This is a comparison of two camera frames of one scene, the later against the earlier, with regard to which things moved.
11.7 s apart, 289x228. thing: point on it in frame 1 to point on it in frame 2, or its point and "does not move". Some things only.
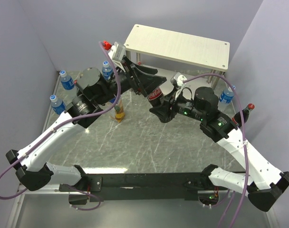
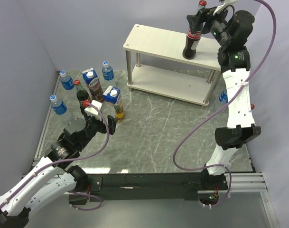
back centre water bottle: [107, 71] does not move
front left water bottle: [57, 105] does not move
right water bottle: [227, 96] does not move
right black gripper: [162, 110] to [205, 15]
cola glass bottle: [155, 97] to [192, 39]
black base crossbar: [141, 186] does not move
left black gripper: [144, 83] to [112, 121]
